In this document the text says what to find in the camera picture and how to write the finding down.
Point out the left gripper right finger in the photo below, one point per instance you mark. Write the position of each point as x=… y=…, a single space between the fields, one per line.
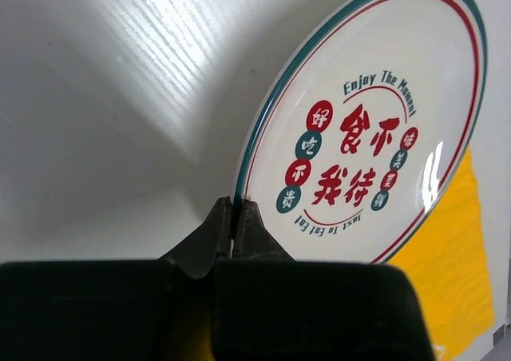
x=268 y=306

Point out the white plate with red characters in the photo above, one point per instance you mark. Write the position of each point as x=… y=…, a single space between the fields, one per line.
x=365 y=126

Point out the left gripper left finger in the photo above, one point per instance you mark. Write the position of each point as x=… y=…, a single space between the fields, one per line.
x=111 y=309

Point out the yellow printed cloth napkin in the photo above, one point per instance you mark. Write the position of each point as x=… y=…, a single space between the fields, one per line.
x=446 y=263

